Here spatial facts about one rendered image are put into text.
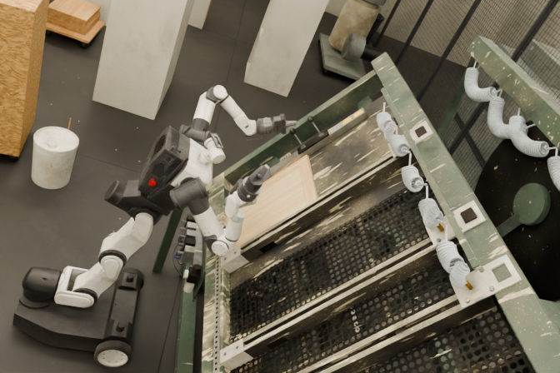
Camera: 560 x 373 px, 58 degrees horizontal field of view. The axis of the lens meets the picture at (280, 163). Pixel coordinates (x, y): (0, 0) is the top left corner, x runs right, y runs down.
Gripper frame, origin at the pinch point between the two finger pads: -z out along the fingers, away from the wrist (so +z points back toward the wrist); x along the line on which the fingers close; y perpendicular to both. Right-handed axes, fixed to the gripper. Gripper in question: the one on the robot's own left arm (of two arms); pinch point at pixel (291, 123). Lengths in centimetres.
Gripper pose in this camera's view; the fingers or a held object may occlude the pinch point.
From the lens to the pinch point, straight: 281.0
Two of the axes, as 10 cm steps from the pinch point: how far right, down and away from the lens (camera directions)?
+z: -9.9, 1.1, -0.3
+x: 0.7, 8.0, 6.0
